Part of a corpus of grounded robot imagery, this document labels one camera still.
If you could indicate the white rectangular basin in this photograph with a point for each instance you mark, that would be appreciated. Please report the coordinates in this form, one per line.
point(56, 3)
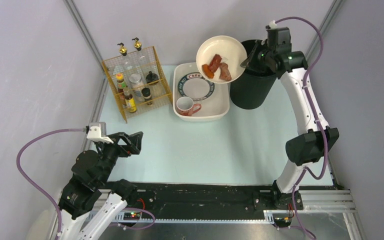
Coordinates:
point(213, 108)

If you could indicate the clear glass oil bottle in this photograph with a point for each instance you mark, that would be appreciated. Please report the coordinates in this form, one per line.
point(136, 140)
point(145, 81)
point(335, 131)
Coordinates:
point(145, 57)

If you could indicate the black trash bin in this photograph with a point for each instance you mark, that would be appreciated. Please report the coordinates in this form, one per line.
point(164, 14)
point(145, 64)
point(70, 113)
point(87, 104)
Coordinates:
point(250, 90)

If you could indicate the aluminium frame post left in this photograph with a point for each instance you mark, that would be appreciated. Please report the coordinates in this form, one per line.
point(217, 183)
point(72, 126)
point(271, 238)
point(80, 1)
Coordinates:
point(84, 31)

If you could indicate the red sausage piece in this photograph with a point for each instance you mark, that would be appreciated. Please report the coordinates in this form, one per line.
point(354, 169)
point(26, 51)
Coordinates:
point(210, 69)

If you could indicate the pink ceramic mug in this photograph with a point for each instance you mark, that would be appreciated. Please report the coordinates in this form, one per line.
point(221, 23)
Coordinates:
point(185, 106)

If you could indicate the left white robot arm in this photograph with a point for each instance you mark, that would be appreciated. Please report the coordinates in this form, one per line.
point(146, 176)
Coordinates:
point(91, 172)

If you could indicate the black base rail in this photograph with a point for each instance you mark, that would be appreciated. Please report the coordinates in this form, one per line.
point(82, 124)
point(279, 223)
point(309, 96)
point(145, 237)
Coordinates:
point(212, 202)

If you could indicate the yellow label sauce bottle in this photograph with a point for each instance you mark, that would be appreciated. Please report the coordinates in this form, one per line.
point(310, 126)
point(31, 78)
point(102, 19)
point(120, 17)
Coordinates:
point(129, 100)

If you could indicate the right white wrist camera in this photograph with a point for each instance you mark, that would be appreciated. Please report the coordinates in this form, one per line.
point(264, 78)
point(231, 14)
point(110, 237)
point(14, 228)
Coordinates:
point(272, 25)

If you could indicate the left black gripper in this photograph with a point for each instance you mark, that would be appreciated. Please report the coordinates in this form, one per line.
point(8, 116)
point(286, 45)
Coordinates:
point(117, 145)

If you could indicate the brown meat piece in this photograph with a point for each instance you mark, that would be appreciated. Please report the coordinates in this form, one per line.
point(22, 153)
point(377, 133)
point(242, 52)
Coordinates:
point(225, 74)

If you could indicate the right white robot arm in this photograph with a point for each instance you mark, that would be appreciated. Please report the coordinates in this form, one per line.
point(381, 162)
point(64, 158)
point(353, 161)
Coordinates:
point(308, 151)

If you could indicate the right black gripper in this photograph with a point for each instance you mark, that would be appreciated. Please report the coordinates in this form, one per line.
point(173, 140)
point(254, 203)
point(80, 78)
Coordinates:
point(258, 57)

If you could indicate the black lid spice jar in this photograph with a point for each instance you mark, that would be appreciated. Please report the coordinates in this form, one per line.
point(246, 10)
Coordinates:
point(154, 84)

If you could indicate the red label sauce bottle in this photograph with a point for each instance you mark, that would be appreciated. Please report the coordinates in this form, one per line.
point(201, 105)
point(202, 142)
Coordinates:
point(120, 82)

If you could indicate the blue rimmed plate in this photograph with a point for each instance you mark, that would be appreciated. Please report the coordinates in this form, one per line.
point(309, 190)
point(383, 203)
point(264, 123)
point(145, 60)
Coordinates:
point(195, 86)

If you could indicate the small black cap jar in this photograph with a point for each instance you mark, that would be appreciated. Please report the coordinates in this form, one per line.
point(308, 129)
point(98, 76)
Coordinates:
point(146, 93)

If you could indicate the yellow wire basket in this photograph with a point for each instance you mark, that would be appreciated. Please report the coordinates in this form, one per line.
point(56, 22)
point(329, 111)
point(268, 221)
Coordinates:
point(164, 99)

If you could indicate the white lid spice jar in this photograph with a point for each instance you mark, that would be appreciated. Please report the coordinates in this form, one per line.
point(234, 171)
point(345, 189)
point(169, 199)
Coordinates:
point(137, 85)

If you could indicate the cream round plate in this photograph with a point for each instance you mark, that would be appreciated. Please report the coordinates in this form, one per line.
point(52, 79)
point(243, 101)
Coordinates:
point(232, 53)

